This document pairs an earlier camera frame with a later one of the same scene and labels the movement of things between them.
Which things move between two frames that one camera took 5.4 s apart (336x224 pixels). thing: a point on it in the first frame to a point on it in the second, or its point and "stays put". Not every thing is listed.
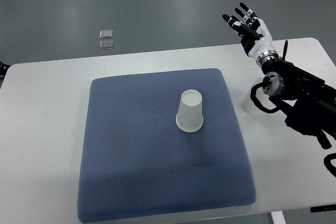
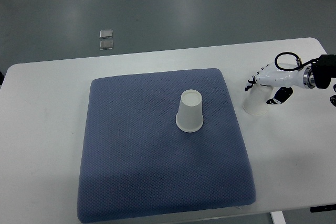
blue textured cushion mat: [136, 162] stays put
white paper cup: [249, 105] stays put
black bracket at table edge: [323, 208] stays put
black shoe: [3, 68] to [1, 77]
